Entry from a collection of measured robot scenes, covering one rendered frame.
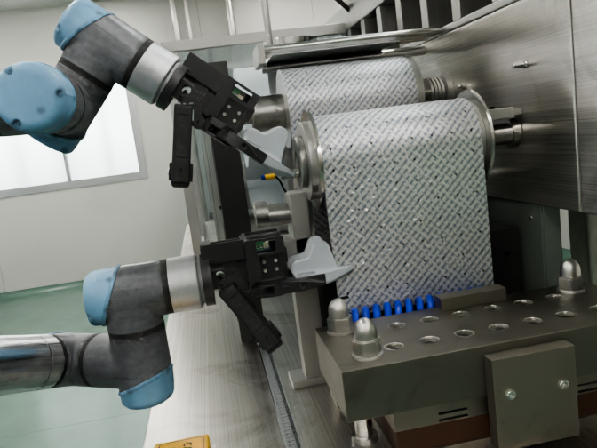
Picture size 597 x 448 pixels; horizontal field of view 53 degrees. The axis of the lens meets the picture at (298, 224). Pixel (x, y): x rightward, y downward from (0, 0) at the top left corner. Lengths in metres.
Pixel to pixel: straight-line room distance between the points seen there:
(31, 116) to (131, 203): 5.76
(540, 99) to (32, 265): 6.14
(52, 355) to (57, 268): 5.81
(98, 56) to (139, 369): 0.41
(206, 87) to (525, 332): 0.52
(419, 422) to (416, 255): 0.25
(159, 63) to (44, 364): 0.42
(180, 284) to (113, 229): 5.72
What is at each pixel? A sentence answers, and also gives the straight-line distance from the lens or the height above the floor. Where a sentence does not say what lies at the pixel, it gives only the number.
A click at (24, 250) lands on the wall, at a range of 6.71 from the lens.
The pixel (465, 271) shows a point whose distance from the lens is 0.91.
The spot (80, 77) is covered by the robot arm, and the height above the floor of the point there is 1.40.
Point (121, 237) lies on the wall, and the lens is 6.50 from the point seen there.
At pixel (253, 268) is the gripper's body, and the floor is 1.12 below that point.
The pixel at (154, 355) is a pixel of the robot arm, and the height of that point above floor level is 1.03.
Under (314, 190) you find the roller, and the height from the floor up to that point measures 1.21.
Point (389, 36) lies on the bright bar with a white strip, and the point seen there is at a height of 1.45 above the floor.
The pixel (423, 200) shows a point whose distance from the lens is 0.87.
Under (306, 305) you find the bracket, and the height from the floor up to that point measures 1.03.
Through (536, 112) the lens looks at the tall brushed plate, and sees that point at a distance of 0.94.
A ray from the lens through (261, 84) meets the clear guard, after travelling 1.86.
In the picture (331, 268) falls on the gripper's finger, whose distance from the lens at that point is 0.82.
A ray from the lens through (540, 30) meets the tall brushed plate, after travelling 0.92.
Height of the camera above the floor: 1.30
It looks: 9 degrees down
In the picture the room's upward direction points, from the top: 7 degrees counter-clockwise
